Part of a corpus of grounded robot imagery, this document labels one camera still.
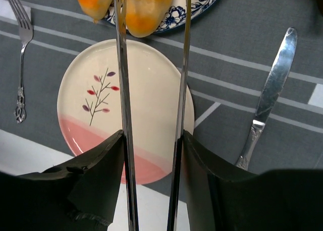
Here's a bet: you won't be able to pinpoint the silver ornate fork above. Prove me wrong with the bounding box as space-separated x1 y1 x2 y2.
8 0 34 124

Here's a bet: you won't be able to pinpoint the silver ornate table knife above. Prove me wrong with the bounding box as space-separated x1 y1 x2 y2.
235 27 298 170

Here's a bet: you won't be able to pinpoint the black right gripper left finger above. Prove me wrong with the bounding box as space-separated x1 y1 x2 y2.
1 131 124 230

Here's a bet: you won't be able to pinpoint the large striped croissant bread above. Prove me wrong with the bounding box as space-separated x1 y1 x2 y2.
77 0 113 23

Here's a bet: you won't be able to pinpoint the silver metal tongs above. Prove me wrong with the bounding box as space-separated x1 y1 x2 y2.
114 0 191 230

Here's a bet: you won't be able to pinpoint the small striped croissant bread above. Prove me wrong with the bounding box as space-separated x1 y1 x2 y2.
126 0 173 38

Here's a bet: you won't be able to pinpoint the blue floral plate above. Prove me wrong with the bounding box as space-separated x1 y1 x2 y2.
103 0 226 34

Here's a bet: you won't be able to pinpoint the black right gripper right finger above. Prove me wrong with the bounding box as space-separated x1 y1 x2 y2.
182 132 322 230

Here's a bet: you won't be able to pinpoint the grey striped placemat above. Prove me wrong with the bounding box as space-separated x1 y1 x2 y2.
1 0 322 175

